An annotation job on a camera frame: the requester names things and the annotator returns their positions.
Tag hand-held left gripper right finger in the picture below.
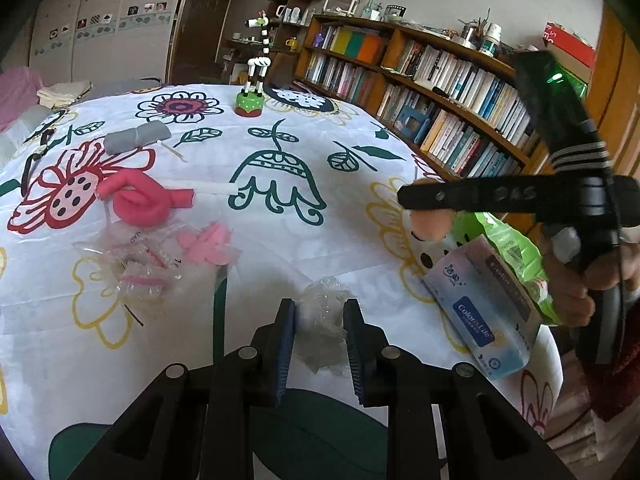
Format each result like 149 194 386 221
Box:
342 299 576 480

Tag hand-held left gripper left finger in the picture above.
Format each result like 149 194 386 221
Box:
67 299 298 480

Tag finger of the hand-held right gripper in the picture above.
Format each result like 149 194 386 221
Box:
397 174 557 223

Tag clear plastic bag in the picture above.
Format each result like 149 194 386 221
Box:
297 277 354 376

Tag green plastic bag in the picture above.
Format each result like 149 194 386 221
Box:
452 211 559 326

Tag pink foam pieces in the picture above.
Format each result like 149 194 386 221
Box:
177 221 239 269

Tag clear bag of pink items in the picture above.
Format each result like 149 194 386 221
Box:
72 232 173 307

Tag white paper stick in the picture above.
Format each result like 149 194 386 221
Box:
165 179 237 197

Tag person's right hand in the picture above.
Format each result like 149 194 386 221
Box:
410 210 640 328

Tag wooden cabinet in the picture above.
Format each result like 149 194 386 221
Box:
582 4 640 181

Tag red cardboard box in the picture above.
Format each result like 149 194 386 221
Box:
542 22 599 69

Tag blue tissue box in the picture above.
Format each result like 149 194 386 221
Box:
421 237 543 379

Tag white jar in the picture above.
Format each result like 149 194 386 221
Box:
482 22 504 57

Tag rows of books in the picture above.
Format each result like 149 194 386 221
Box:
302 25 540 179

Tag flower printed blanket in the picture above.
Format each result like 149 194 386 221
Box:
0 82 564 480

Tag wooden bookshelf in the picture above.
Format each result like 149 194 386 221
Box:
292 14 551 182

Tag small white stick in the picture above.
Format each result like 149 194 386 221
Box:
160 141 189 164

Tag striped zebra toy figure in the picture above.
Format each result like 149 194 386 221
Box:
235 10 274 119

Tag small wooden shelf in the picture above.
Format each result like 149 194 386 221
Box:
220 0 326 87

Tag grey rolled cloth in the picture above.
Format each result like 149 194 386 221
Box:
103 121 171 155

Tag dark brown door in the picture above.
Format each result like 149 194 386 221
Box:
172 0 237 84

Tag white folded cloth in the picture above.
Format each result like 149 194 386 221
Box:
37 81 94 110

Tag pink blanket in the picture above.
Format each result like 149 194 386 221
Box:
0 66 45 133

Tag white wardrobe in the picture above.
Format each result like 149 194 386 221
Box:
27 0 193 86

